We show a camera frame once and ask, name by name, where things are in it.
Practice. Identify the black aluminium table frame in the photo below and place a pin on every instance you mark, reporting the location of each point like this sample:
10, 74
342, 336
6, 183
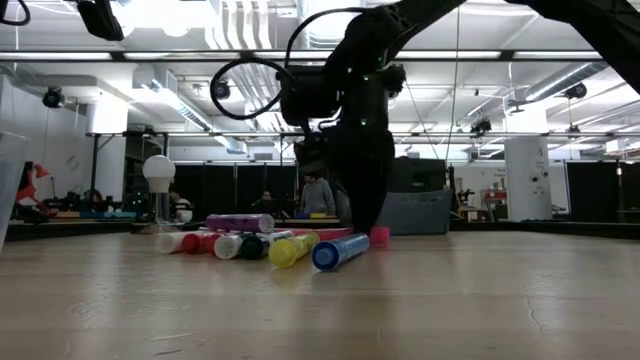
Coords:
550, 229

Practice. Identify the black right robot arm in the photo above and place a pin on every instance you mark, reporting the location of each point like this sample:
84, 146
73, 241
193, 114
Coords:
615, 40

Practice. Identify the dark green marker white caps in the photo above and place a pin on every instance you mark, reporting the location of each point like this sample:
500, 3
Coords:
255, 246

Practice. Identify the blue highlighter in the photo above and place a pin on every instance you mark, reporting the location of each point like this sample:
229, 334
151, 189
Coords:
337, 252

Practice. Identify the person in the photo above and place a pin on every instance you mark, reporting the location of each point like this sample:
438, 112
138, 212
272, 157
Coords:
317, 196
179, 206
92, 198
265, 199

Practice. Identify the black monitor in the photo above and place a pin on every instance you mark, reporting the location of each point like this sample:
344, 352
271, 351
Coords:
420, 175

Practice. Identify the pink highlighter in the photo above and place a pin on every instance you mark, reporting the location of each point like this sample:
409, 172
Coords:
381, 235

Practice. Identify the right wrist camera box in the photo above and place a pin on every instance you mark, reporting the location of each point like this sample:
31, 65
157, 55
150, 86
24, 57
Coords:
305, 95

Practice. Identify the black ceiling fixture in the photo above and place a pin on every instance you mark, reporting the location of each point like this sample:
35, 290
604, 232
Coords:
480, 126
396, 80
575, 91
221, 90
52, 97

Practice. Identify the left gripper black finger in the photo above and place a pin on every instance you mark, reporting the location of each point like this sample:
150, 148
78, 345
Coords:
102, 20

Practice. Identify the white bulb lamp glass base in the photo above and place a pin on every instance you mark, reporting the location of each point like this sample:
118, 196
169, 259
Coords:
159, 172

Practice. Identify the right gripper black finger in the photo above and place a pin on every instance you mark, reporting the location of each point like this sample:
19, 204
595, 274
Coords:
367, 200

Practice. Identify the red desk lamp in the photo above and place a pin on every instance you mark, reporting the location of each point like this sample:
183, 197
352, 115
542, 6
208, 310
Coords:
32, 182

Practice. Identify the white column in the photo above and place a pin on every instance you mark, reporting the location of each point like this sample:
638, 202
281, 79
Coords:
527, 177

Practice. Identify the dark grey plastic bin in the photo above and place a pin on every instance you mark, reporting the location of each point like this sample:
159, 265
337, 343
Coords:
420, 212

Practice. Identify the purple highlighter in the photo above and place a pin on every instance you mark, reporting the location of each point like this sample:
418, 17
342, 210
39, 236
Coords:
240, 223

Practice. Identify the black partition panel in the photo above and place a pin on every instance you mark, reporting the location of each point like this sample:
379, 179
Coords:
225, 190
592, 192

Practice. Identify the red marker white caps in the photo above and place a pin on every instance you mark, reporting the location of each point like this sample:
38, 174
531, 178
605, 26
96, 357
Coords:
197, 243

